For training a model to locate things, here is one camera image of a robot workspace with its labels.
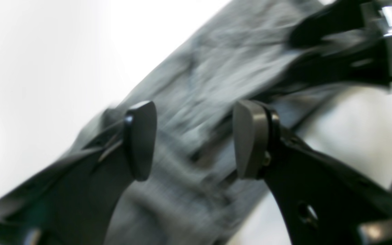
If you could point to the grey T-shirt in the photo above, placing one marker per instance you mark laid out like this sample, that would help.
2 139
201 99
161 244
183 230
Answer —
191 196

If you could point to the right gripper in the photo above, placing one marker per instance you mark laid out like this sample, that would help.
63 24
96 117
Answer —
369 63

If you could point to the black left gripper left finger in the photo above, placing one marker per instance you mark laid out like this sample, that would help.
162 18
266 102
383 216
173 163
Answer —
71 202

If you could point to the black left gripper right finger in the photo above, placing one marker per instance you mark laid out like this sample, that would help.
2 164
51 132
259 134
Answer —
322 200

